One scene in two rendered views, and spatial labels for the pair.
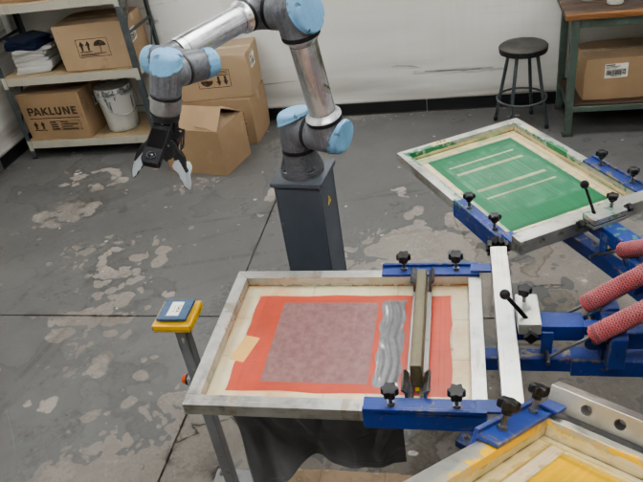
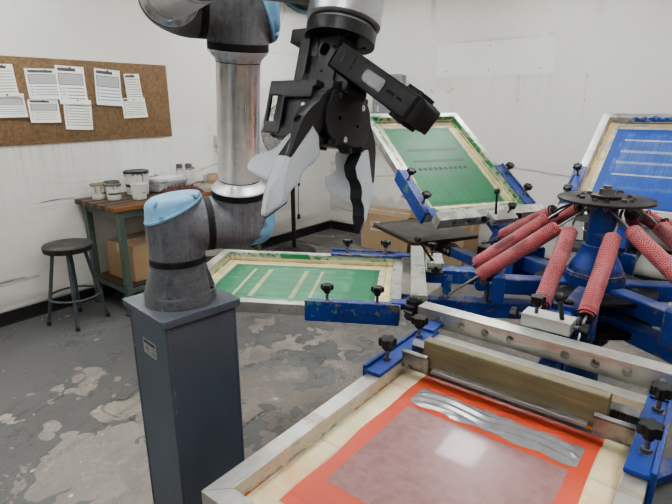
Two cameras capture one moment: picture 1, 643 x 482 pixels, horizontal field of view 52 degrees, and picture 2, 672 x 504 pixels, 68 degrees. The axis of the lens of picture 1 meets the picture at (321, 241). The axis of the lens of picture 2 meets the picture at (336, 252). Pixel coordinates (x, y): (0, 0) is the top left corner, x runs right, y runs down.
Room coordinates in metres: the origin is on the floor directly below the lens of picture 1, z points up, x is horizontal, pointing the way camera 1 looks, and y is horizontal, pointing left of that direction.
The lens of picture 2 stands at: (1.34, 0.83, 1.61)
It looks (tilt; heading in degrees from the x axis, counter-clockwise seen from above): 16 degrees down; 294
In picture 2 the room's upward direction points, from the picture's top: straight up
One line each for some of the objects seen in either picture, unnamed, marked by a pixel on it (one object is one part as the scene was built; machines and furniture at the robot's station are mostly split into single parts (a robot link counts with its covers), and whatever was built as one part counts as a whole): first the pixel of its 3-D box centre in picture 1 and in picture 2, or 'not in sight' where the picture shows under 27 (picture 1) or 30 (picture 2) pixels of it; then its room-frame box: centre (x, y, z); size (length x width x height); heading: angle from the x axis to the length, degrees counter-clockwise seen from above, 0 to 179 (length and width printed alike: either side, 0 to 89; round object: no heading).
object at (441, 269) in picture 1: (430, 275); (403, 356); (1.66, -0.32, 0.97); 0.30 x 0.05 x 0.07; 76
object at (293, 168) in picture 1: (300, 158); (179, 276); (2.06, 0.03, 1.25); 0.15 x 0.15 x 0.10
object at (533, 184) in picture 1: (535, 171); (335, 259); (2.06, -0.80, 1.05); 1.08 x 0.61 x 0.23; 16
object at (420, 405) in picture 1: (424, 412); (649, 441); (1.12, -0.18, 0.98); 0.30 x 0.05 x 0.07; 76
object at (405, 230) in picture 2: not in sight; (472, 257); (1.66, -1.51, 0.91); 1.34 x 0.40 x 0.08; 136
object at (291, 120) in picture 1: (297, 127); (177, 223); (2.06, 0.02, 1.37); 0.13 x 0.12 x 0.14; 49
